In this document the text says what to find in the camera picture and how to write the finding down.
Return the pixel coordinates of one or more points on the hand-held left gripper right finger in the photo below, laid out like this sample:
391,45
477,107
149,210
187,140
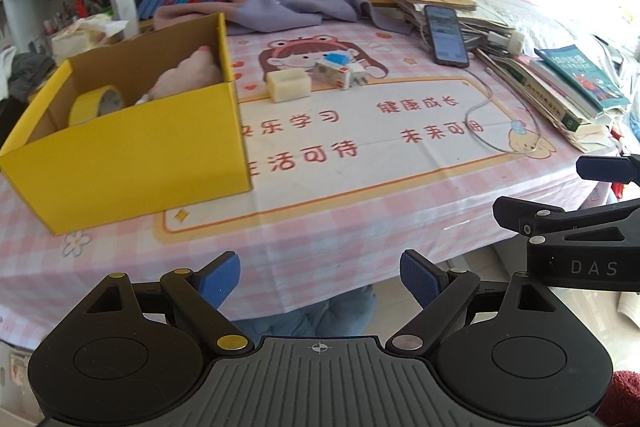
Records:
417,279

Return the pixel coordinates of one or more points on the pink printed tablecloth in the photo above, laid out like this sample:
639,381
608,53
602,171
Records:
350,207

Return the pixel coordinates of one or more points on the stack of thick books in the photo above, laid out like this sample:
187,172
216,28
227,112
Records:
550,107

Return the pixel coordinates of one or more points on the yellow tape roll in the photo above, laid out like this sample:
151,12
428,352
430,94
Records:
82,109

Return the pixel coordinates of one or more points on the cups of pens and brushes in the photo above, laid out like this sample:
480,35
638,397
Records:
82,2

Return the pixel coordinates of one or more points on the grey cloth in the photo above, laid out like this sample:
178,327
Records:
30,74

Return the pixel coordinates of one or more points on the person's blue jeans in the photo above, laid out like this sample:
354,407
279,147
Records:
310,314

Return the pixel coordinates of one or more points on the cream rubber block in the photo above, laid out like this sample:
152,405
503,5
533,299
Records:
287,87

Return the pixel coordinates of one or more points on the tissue box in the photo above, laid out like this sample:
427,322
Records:
85,37

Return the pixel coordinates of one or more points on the small blue packet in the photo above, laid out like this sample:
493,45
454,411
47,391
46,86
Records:
337,58

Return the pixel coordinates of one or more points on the white plug adapter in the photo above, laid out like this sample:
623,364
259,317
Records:
359,77

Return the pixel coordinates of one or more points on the small white red box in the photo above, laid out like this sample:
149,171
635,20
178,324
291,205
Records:
332,76

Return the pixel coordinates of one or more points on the teal book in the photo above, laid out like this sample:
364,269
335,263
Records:
580,77

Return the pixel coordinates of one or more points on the purple cloth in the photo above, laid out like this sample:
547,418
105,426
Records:
280,12

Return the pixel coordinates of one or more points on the yellow cardboard box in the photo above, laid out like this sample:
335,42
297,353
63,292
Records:
125,167

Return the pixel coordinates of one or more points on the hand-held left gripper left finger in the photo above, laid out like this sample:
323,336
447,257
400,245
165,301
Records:
220,279

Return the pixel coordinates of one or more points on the black smartphone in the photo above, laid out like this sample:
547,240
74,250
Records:
446,36

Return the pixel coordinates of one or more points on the red fuzzy cloth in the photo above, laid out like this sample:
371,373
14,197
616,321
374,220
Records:
625,399

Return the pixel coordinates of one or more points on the pink pig plush toy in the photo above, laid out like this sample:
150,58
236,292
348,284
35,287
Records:
185,74

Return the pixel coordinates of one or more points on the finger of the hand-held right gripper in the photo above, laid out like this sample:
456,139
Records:
602,168
510,209

